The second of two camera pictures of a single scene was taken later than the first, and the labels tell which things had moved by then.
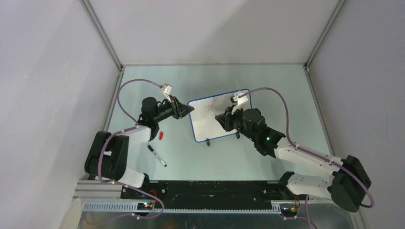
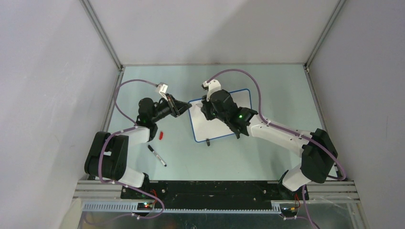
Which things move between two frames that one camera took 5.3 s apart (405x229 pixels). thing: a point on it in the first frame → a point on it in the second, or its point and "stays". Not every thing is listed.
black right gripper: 225,119 → 206,109
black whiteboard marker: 151,149 stays
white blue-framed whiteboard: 202,112 stays
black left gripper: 178,109 stays
